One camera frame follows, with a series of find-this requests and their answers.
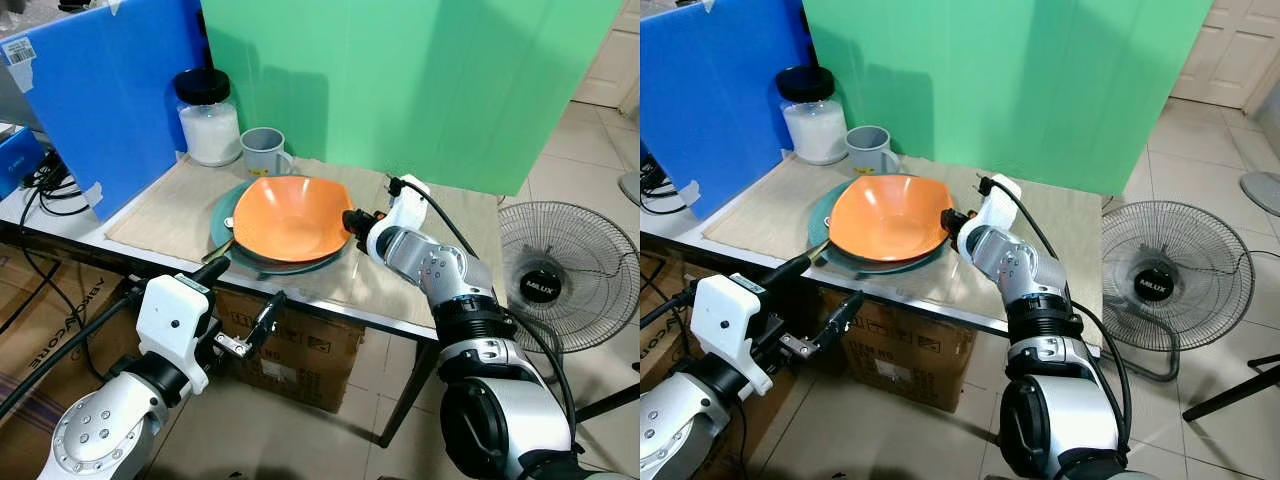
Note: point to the orange bowl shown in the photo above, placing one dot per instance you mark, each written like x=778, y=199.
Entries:
x=885, y=215
x=285, y=215

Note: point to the black stand leg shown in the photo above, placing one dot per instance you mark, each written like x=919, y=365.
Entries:
x=1230, y=390
x=610, y=405

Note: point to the grey mug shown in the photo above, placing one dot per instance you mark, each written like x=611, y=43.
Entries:
x=262, y=155
x=868, y=152

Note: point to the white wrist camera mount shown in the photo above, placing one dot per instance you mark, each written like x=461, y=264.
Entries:
x=170, y=315
x=725, y=320
x=1003, y=205
x=408, y=208

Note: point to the grey floor fan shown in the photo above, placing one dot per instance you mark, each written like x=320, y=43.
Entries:
x=1152, y=286
x=545, y=282

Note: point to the blue corrugated board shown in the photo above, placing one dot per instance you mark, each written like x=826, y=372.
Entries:
x=110, y=90
x=720, y=90

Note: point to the thin golden utensil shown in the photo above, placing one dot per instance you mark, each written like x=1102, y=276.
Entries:
x=218, y=251
x=817, y=252

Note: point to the large lettered cardboard box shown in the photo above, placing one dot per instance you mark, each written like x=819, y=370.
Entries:
x=50, y=290
x=668, y=350

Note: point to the black-lidded jar of white powder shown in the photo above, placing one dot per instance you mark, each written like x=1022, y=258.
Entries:
x=210, y=130
x=815, y=130

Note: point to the white table with black frame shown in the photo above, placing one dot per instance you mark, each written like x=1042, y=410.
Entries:
x=410, y=395
x=680, y=226

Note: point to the white panelled door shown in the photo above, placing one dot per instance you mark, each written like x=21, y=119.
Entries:
x=1235, y=50
x=610, y=50

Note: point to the blue box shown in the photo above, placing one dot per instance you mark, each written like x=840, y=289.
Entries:
x=18, y=160

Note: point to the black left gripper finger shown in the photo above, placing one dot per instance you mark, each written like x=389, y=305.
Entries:
x=268, y=318
x=212, y=272
x=842, y=320
x=790, y=268

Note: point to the teal round plate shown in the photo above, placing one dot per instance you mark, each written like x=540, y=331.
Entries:
x=820, y=215
x=226, y=225

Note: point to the printed brown cardboard box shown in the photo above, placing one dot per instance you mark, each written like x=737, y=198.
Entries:
x=905, y=355
x=310, y=360

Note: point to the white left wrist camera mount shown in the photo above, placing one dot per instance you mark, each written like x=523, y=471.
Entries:
x=725, y=320
x=170, y=315

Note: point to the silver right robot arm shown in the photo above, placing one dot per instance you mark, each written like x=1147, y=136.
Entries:
x=480, y=390
x=1055, y=400

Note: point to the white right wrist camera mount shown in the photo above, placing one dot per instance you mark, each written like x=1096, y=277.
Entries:
x=1003, y=205
x=408, y=208

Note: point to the green corrugated board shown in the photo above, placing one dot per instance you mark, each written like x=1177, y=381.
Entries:
x=1010, y=80
x=420, y=80

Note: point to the grey round fan base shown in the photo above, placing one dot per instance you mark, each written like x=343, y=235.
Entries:
x=1262, y=192
x=630, y=190

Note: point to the beige table mat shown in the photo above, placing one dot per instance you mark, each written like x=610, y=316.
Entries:
x=170, y=215
x=765, y=215

